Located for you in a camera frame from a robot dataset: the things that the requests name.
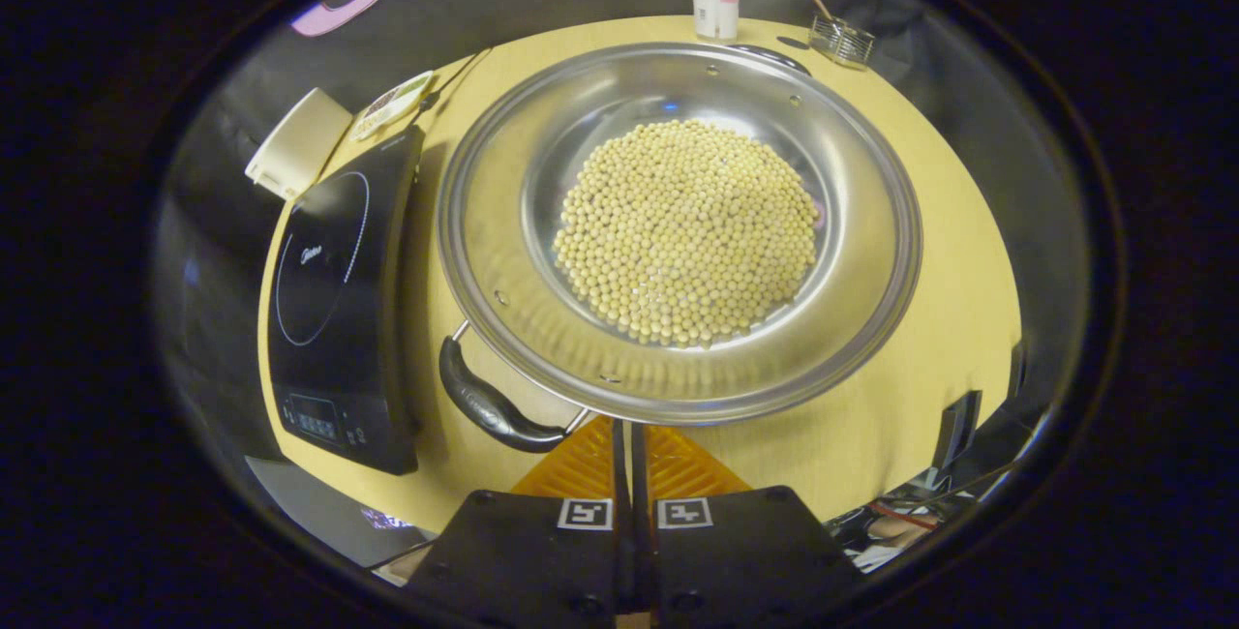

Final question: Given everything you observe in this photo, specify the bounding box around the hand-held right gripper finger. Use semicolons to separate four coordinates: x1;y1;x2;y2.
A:
407;416;636;615
635;421;862;615

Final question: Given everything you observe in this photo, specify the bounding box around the steel pot with black handles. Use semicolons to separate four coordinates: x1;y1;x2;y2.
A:
438;42;923;454

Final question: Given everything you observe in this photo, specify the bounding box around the black induction cooktop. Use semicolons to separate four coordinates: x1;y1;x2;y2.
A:
267;126;427;475

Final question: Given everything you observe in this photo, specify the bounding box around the pile of soybeans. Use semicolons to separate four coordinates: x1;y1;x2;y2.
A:
554;119;820;349

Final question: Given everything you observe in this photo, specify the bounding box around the white divided dish of beans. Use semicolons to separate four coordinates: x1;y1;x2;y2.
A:
350;71;435;142

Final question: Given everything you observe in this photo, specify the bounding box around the white toaster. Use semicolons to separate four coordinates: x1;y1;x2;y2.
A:
245;87;354;201

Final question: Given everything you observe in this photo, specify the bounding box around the glass jar with stick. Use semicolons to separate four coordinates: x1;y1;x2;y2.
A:
808;0;876;69

